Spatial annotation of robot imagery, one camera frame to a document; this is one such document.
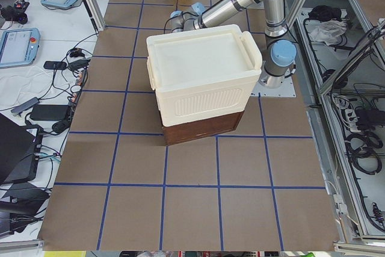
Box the dark wooden drawer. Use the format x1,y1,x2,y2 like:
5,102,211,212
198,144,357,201
162,111,244,146

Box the cream plastic storage box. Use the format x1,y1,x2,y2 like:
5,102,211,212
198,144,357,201
146,25,262,126

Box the black power adapter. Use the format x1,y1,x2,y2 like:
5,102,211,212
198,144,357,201
30,104,69,121

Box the white crumpled cloth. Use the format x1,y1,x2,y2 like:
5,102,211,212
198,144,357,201
309,20,347,46

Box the grey usb hub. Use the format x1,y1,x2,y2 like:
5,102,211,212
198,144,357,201
11,97,40,116

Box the white power strip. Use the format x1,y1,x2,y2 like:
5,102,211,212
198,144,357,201
331,93,361,133

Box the black laptop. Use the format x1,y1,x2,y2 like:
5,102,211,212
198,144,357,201
1,115,43,185

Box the blue teach pendant near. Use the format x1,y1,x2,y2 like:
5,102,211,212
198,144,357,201
1,28,40,68

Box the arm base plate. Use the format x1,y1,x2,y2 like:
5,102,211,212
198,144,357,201
250,61,296,98

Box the aluminium side frame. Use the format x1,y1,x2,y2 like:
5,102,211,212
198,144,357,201
286,0,384,256

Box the black coiled cables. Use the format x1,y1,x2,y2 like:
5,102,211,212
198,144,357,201
345,132,383,176

